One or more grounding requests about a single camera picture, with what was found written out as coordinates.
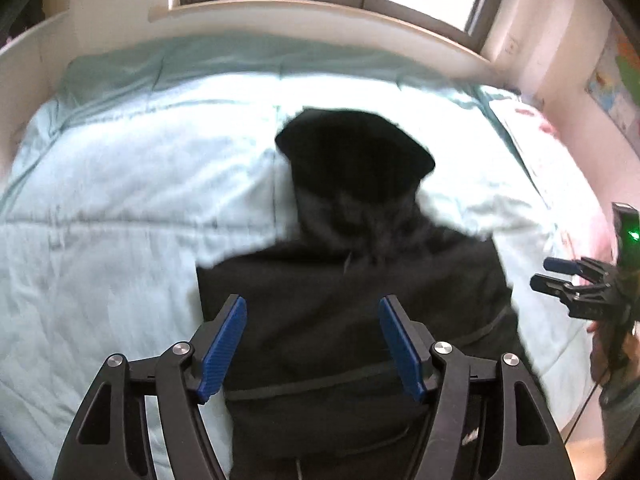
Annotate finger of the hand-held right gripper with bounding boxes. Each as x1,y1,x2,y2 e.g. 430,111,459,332
543,257,610,283
530,273,620,320

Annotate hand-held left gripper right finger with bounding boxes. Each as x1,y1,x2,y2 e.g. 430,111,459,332
378,295,576,480

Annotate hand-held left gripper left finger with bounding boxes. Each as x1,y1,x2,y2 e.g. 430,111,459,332
52,294,248,480

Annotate black hoodie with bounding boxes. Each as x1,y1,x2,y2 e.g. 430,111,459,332
196,107,551,480

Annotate person's right forearm grey sleeve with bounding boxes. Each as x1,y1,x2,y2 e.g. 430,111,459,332
597,377,640,467

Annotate person's right hand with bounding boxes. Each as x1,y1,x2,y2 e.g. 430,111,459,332
586,319,640,387

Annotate pink printed bed sheet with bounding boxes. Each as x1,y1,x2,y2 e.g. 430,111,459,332
487,95,620,283

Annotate light blue quilt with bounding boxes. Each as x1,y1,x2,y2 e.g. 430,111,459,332
0,35,601,480

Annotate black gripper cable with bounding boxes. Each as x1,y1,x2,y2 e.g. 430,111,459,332
562,367,612,445

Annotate colourful wall poster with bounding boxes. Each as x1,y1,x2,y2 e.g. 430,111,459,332
584,27,640,137

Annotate white bed frame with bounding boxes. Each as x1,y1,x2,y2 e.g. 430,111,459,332
0,9,72,173

